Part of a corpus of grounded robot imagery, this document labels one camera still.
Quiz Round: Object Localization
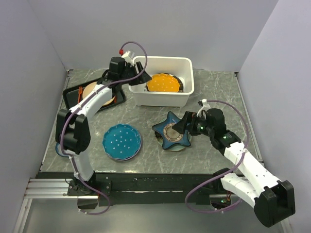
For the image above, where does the beige bird plate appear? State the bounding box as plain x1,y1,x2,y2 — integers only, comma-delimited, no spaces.
82,82,114,107

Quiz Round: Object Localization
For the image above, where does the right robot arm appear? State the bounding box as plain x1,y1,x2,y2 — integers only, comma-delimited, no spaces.
173,108,295,227

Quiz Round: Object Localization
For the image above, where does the white plastic bin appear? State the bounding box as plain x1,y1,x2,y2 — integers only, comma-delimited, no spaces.
129,56,194,107

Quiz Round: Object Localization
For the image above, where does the purple plastic plate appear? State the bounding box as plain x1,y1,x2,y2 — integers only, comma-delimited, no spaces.
106,148,140,161

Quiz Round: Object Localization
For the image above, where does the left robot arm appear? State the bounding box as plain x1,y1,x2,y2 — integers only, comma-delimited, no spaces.
55,55,151,195

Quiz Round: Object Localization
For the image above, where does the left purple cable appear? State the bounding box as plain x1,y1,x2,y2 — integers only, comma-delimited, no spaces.
59,41,148,216

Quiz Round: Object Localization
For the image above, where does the purple cable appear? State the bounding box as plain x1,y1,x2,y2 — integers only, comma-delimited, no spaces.
184,99,250,215
59,41,148,216

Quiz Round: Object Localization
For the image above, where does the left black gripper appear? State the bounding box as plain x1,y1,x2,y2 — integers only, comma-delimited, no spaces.
120,62,152,86

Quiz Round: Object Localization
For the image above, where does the blue white patterned bowl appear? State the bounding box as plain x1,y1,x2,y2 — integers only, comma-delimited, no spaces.
55,143,66,157

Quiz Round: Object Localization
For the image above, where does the brown rimmed beige plate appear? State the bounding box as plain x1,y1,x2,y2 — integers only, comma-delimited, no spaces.
145,72,184,93

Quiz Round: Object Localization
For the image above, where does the yellow polka dot plate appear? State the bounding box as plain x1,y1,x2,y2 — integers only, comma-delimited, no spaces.
146,74,181,93

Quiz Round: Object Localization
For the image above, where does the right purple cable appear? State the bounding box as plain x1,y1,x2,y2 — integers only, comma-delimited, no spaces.
184,99,250,215

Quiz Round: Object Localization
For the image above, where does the orange plastic fork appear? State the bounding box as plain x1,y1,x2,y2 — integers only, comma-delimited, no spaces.
77,86,83,103

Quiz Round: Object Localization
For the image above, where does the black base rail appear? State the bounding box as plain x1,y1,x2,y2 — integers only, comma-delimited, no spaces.
67,170,246,210

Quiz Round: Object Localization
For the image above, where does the blue polka dot plate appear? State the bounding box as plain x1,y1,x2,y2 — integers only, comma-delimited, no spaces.
103,124,142,161

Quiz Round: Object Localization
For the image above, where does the black plastic tray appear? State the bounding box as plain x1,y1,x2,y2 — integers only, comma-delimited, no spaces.
63,78,126,112

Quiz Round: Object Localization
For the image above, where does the blue star shaped dish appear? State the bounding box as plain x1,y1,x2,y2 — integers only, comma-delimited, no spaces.
152,111,192,150

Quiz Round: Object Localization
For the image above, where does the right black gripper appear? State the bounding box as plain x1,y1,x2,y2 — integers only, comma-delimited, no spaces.
172,111,214,137

